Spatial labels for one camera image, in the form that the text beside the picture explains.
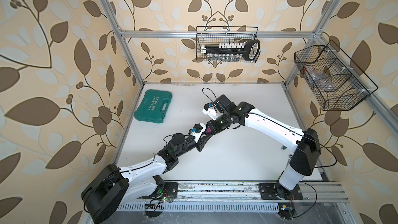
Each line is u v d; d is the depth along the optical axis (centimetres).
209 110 72
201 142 69
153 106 102
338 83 73
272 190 73
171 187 76
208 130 73
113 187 42
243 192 75
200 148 69
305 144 45
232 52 85
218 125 68
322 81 70
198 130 65
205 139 71
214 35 91
